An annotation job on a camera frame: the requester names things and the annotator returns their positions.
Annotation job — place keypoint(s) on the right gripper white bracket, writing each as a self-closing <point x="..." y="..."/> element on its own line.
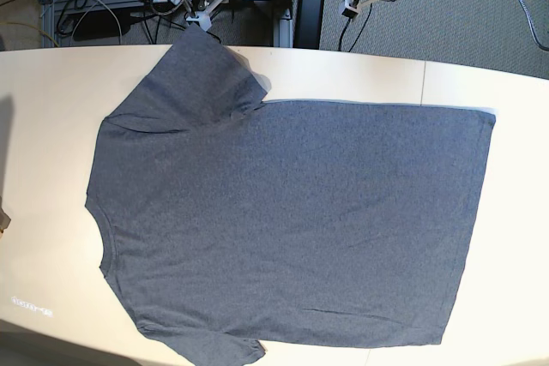
<point x="203" y="17"/>

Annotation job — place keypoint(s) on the blue-grey T-shirt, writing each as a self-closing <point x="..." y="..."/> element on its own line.
<point x="227" y="220"/>

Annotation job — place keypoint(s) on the black power adapter brick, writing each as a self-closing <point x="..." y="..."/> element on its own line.
<point x="308" y="25"/>

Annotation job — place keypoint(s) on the aluminium table frame post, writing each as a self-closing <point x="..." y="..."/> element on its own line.
<point x="282" y="23"/>

